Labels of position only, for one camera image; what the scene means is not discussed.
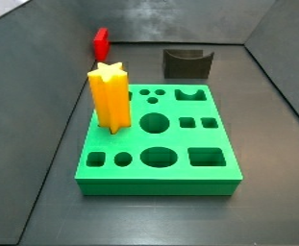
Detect red double-square block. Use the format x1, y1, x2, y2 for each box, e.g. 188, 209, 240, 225
93, 28, 111, 62

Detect green shape-sorting board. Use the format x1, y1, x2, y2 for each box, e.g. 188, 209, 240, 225
75, 85, 244, 195

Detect yellow star-shaped peg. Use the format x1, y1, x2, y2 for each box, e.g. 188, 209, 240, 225
87, 62, 131, 135

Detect dark grey curved holder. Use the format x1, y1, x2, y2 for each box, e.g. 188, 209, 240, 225
164, 49, 216, 79

